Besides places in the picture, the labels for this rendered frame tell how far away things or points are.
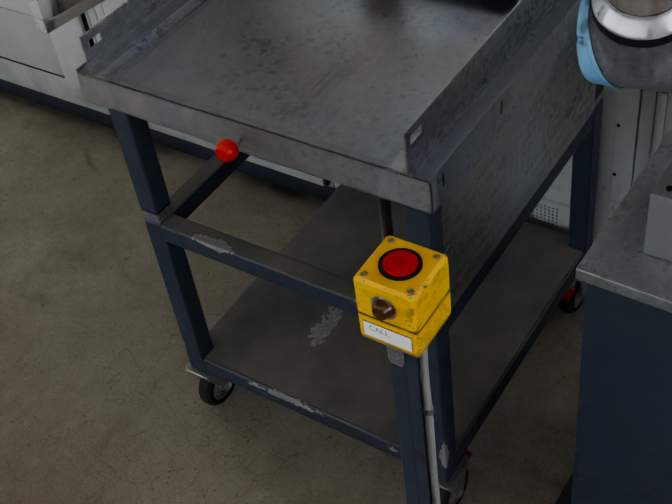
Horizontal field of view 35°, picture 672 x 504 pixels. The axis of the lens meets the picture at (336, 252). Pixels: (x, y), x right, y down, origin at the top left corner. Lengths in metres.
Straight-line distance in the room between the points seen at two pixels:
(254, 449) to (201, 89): 0.85
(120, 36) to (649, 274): 0.87
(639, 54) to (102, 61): 0.83
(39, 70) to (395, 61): 1.68
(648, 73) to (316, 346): 1.03
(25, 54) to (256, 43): 1.52
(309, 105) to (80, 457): 1.03
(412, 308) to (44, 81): 2.10
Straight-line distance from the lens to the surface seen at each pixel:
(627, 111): 2.07
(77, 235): 2.74
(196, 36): 1.72
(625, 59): 1.26
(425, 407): 1.37
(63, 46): 2.96
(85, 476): 2.24
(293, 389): 2.03
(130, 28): 1.73
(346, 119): 1.49
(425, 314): 1.19
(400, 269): 1.17
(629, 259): 1.41
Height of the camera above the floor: 1.73
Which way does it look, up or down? 44 degrees down
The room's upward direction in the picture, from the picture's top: 9 degrees counter-clockwise
